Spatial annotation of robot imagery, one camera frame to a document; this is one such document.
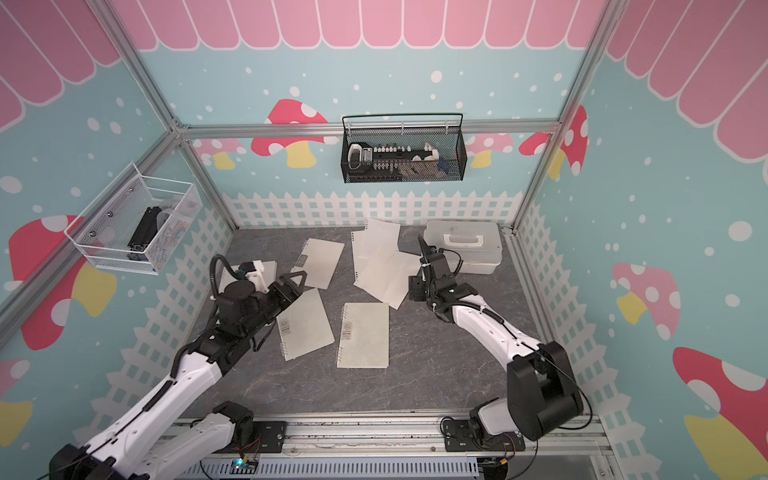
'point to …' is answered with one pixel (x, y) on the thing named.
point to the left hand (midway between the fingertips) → (298, 285)
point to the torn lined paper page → (360, 254)
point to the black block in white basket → (143, 227)
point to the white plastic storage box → (475, 247)
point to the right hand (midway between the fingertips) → (418, 283)
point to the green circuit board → (243, 466)
